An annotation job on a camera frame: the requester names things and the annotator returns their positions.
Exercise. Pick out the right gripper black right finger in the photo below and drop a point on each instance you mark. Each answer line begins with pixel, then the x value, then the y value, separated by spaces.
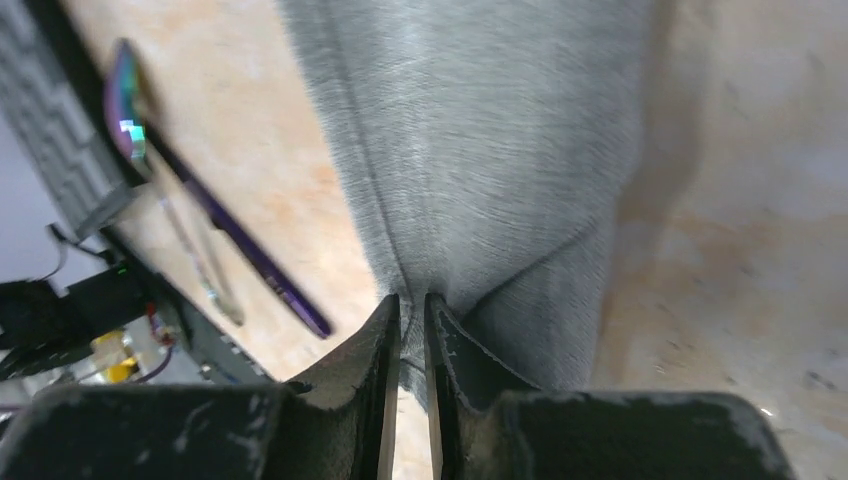
pixel 488 422

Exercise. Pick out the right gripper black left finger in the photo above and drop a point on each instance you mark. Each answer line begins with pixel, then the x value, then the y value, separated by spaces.
pixel 334 420

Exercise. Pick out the iridescent purple knife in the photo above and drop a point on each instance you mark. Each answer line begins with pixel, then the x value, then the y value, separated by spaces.
pixel 274 277

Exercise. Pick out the grey cloth napkin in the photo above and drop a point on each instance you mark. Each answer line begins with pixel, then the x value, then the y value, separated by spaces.
pixel 482 147

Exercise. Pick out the iridescent purple spoon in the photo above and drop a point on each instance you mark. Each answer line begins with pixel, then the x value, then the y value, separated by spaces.
pixel 123 104

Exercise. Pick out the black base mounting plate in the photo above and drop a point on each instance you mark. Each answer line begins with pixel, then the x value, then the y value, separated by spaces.
pixel 200 350

